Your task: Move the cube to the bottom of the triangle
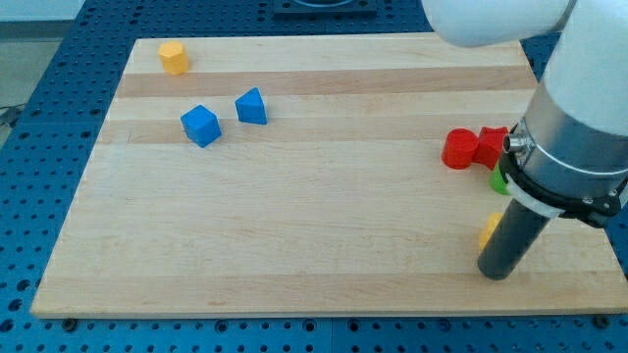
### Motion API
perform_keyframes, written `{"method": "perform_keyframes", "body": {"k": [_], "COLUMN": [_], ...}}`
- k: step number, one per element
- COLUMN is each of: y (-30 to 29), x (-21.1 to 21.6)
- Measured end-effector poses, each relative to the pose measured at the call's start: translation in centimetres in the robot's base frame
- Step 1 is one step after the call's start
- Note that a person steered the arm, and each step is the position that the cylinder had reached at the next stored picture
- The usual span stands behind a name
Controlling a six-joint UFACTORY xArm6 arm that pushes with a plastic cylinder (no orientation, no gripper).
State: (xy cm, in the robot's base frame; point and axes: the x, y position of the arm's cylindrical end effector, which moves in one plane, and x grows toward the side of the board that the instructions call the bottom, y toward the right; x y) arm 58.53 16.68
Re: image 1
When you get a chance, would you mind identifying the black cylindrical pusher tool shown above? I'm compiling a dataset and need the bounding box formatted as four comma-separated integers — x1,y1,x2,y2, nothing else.
477,200,550,280

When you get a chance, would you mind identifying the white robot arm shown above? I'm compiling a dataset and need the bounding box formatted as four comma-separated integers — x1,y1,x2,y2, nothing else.
423,0,627,280

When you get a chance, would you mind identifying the blue cube block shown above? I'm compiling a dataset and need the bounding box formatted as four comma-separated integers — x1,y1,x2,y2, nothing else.
181,105,222,148

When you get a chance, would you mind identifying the yellow block near tool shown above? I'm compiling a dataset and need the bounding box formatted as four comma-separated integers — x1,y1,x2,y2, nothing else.
479,213,502,250

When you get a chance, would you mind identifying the green block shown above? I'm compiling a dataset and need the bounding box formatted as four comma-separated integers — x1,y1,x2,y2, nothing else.
489,163,509,195

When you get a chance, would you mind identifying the red star block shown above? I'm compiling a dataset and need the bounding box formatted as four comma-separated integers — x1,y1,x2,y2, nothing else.
473,126,509,170

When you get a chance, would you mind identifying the red cylinder block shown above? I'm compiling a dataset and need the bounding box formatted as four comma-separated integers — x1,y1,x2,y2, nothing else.
441,128,479,170

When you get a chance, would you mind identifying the wooden board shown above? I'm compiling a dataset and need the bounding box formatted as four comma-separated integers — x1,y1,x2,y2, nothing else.
31,33,627,319

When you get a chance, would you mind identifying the blue triangular prism block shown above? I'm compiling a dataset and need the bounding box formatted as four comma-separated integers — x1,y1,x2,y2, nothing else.
235,87,267,125

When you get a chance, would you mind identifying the yellow hexagonal block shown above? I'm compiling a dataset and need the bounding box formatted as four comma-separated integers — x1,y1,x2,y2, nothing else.
158,41,189,76

